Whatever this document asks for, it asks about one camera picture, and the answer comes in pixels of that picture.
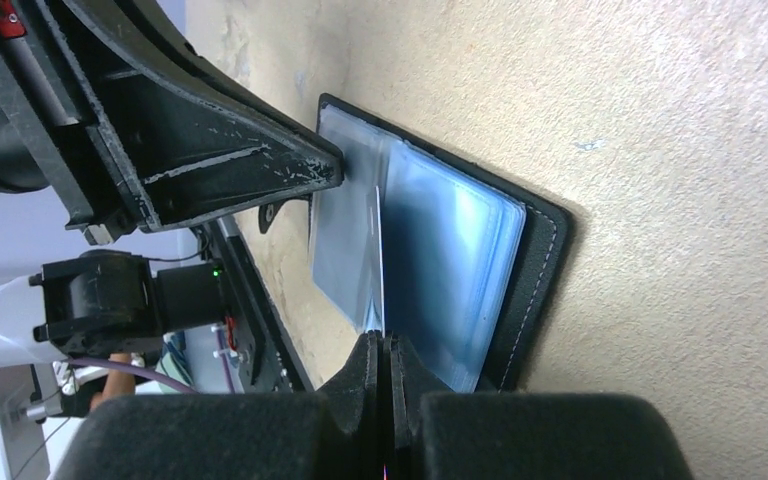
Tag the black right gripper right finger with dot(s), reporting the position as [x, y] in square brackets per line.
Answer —
[439, 434]

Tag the black card holder wallet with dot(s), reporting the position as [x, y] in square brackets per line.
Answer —
[420, 242]

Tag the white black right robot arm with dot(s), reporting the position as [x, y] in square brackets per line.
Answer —
[384, 415]

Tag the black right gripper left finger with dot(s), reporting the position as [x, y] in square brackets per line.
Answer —
[325, 434]

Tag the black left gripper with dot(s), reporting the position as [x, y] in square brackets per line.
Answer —
[108, 104]

